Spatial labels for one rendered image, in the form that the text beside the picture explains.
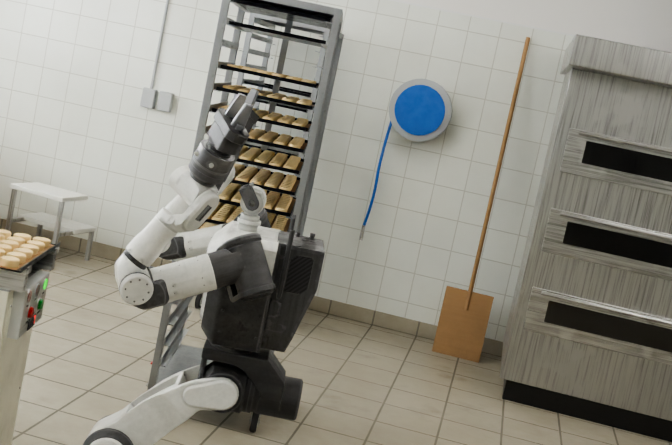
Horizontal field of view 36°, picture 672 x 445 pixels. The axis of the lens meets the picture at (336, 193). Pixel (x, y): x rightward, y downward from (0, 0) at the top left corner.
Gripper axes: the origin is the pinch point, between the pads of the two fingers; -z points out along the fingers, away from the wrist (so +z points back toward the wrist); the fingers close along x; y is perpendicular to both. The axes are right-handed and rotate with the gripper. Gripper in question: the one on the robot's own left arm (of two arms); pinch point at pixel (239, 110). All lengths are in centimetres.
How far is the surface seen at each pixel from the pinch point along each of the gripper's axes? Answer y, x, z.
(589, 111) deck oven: 296, 184, 12
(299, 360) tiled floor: 215, 180, 201
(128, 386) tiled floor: 100, 138, 200
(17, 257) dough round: -19, 31, 72
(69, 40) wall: 123, 454, 173
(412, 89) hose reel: 282, 305, 72
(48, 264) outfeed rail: -3, 48, 83
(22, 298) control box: -15, 25, 80
